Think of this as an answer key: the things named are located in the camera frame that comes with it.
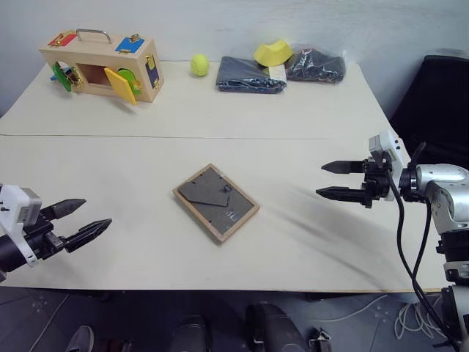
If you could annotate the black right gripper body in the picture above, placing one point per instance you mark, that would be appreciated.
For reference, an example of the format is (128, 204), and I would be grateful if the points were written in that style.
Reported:
(375, 183)

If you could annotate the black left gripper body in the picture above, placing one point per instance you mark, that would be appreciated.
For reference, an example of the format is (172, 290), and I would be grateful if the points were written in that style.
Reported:
(40, 238)

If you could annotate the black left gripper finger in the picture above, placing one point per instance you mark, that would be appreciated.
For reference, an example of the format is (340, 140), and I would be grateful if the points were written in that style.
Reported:
(66, 207)
(89, 229)

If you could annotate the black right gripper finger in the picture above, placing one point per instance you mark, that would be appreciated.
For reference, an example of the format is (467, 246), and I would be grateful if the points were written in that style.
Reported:
(344, 167)
(340, 194)

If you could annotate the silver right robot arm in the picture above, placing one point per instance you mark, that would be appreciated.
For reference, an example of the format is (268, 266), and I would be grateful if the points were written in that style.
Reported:
(441, 181)

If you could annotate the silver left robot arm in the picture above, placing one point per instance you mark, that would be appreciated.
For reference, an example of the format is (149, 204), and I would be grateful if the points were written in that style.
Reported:
(9, 253)

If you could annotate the black chair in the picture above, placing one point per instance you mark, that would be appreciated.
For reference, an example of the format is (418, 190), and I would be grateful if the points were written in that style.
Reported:
(436, 106)

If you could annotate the black bagged cloth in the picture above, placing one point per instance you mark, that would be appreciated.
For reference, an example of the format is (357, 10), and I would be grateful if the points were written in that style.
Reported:
(317, 66)

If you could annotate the grey shoe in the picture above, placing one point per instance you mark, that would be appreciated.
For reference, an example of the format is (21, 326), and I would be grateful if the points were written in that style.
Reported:
(81, 339)

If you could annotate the yellow foam block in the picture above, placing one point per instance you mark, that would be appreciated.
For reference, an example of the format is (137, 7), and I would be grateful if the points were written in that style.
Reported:
(273, 53)

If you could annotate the dark blue bagged cloth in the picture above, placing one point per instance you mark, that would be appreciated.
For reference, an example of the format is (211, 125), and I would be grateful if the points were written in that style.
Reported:
(245, 75)

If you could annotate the small black floor object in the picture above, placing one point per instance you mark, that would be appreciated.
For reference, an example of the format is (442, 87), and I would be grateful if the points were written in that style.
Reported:
(319, 339)

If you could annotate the small dark rounded shape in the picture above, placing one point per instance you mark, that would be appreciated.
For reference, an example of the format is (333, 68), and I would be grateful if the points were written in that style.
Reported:
(190, 335)

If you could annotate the large dark rounded shape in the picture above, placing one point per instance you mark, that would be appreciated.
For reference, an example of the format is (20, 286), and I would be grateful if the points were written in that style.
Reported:
(273, 330)

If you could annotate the wooden latch box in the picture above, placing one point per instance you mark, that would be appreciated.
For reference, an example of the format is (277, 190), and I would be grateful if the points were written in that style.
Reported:
(106, 55)

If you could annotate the yellow-green tennis ball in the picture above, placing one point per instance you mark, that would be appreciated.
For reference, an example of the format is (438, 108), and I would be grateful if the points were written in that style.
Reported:
(199, 65)

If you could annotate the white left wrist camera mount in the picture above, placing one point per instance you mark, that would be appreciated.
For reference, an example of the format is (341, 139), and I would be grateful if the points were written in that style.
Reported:
(18, 205)

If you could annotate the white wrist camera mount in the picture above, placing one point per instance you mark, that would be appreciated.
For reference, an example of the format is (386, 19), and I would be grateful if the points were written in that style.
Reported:
(18, 205)
(388, 144)

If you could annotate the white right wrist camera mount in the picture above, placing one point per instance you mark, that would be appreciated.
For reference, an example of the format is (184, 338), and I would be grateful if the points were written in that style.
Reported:
(388, 144)

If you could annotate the wooden picture frame face down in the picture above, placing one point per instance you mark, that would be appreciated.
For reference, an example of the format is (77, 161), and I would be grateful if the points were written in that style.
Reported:
(216, 201)

